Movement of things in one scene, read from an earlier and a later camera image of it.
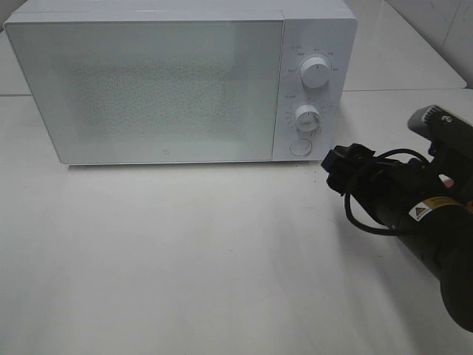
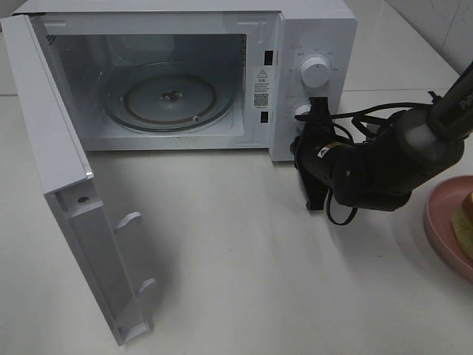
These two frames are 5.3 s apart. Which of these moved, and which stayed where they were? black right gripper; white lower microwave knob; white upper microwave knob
Moved: black right gripper
Stayed: white upper microwave knob; white lower microwave knob
